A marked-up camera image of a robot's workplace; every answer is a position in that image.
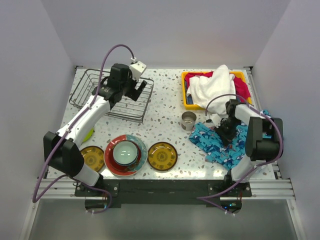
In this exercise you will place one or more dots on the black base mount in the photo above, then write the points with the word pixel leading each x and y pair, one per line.
pixel 154 192

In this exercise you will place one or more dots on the red and blue plate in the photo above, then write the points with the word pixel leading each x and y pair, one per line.
pixel 126 137

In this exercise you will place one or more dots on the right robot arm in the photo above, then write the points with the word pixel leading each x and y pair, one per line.
pixel 263 142

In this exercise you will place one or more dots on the white towel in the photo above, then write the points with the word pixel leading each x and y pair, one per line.
pixel 212 92

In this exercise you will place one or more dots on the red cloth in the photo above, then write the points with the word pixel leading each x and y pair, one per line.
pixel 241 87

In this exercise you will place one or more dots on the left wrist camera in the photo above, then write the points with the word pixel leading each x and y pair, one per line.
pixel 137 68

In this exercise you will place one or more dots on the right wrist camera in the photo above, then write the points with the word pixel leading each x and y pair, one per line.
pixel 213 120

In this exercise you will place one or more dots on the yellow patterned plate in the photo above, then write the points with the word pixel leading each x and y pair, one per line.
pixel 162 156
pixel 93 157

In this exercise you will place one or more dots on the yellow plastic bin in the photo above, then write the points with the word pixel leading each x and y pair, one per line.
pixel 188 99

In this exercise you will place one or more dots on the light blue bowl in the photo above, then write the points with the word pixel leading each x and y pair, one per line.
pixel 125 153

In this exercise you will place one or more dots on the metal cup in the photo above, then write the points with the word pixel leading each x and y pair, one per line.
pixel 188 120

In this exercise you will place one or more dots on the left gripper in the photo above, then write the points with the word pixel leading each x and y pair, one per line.
pixel 133 93

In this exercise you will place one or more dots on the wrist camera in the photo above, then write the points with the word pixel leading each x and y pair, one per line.
pixel 137 68
pixel 213 120

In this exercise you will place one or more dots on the red bowl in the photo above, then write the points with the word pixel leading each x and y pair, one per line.
pixel 125 168

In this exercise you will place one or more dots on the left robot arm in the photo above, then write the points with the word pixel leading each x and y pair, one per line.
pixel 62 147

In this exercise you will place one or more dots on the left yellow patterned plate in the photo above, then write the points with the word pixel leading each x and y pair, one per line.
pixel 93 157

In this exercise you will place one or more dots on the wire dish rack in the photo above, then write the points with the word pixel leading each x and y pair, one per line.
pixel 127 109

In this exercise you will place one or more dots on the blue patterned cloth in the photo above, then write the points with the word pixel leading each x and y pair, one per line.
pixel 231 155

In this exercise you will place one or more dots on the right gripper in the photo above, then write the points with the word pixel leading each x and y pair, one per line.
pixel 226 138

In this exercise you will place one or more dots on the right yellow patterned plate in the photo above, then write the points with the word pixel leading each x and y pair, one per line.
pixel 162 156

